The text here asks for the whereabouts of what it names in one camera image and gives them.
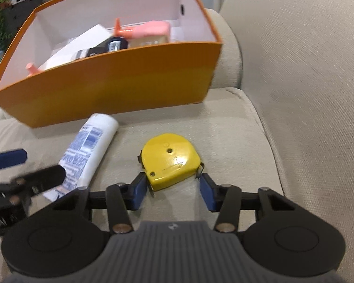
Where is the pink cup with handle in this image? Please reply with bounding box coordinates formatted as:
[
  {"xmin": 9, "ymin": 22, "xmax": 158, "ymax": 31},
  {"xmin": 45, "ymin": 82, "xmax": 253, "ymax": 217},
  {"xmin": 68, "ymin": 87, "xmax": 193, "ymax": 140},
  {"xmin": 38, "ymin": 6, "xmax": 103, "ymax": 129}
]
[{"xmin": 25, "ymin": 63, "xmax": 43, "ymax": 77}]

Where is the plaid black glasses case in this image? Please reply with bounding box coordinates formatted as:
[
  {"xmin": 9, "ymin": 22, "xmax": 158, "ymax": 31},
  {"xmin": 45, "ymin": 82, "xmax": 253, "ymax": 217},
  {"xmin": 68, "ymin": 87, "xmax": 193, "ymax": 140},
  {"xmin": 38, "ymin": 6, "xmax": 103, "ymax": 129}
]
[{"xmin": 72, "ymin": 47, "xmax": 107, "ymax": 61}]

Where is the illustrated card box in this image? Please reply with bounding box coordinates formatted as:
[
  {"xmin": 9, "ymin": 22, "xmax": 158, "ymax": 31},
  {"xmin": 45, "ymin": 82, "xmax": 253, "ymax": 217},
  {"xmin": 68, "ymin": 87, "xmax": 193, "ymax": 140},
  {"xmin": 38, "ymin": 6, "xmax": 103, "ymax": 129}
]
[{"xmin": 128, "ymin": 35, "xmax": 169, "ymax": 49}]

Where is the pink spray bottle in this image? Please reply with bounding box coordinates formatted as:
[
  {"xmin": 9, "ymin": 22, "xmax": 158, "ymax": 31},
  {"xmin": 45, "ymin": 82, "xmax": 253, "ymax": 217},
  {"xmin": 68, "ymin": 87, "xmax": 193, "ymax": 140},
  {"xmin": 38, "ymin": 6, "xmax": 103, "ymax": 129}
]
[{"xmin": 113, "ymin": 18, "xmax": 171, "ymax": 41}]

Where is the yellow tape measure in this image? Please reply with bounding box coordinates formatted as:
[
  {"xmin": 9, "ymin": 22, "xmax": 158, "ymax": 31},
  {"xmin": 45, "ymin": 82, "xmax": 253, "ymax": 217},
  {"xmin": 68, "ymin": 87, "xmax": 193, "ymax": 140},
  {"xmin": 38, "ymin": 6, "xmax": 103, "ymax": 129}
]
[{"xmin": 138, "ymin": 133, "xmax": 201, "ymax": 192}]

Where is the white blue tube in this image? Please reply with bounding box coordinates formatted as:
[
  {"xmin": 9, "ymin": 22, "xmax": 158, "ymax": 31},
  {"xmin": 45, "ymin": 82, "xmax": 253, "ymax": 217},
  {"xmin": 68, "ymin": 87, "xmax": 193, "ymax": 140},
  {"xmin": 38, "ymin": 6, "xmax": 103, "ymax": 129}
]
[{"xmin": 43, "ymin": 113, "xmax": 119, "ymax": 202}]

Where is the orange cardboard storage box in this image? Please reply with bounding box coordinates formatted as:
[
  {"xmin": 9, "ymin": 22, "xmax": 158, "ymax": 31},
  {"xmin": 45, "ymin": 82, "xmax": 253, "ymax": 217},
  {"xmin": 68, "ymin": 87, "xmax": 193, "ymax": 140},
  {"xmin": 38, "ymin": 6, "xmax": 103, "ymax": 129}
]
[{"xmin": 0, "ymin": 0, "xmax": 222, "ymax": 128}]

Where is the dark cabinet with plants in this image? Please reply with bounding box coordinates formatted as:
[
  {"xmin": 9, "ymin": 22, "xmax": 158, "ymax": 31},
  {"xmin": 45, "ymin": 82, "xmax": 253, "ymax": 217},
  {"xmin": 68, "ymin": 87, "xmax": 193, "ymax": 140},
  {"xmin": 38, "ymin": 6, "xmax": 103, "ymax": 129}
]
[{"xmin": 0, "ymin": 0, "xmax": 44, "ymax": 36}]

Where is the dark blue spray can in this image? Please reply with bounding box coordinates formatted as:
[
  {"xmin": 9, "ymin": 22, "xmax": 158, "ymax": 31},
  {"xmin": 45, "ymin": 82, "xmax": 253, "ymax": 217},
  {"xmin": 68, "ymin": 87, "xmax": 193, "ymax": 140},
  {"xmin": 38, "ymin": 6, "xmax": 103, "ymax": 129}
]
[{"xmin": 106, "ymin": 37, "xmax": 128, "ymax": 52}]

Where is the white flat box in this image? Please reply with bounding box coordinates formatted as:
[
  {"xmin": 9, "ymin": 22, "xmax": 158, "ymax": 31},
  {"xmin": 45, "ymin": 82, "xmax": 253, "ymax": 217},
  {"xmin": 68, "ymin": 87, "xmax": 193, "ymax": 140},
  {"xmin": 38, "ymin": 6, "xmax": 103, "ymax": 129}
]
[{"xmin": 39, "ymin": 24, "xmax": 112, "ymax": 71}]

